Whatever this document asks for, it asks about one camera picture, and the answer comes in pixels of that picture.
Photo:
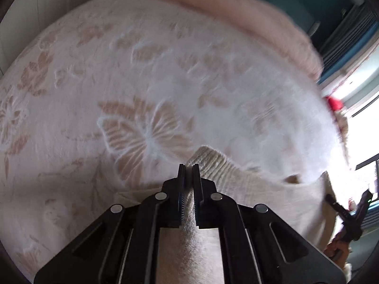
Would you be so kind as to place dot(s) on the pink folded duvet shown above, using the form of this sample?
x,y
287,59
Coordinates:
x,y
267,22

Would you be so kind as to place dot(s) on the cream cloth by window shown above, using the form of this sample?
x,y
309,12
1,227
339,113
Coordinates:
x,y
343,126

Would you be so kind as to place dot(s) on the pink floral bed blanket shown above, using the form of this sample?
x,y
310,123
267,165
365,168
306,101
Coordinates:
x,y
117,80

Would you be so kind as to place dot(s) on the red cloth by window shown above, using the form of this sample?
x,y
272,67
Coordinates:
x,y
334,103

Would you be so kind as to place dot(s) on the grey window curtain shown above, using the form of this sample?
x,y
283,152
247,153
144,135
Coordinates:
x,y
358,26

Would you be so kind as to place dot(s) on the person's right hand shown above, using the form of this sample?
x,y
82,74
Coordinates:
x,y
338,249

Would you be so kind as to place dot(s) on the white wardrobe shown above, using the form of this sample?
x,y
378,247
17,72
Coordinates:
x,y
23,20

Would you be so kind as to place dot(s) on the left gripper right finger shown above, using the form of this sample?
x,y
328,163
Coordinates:
x,y
257,246

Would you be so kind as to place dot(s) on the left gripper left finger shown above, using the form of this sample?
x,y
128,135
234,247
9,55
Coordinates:
x,y
121,245

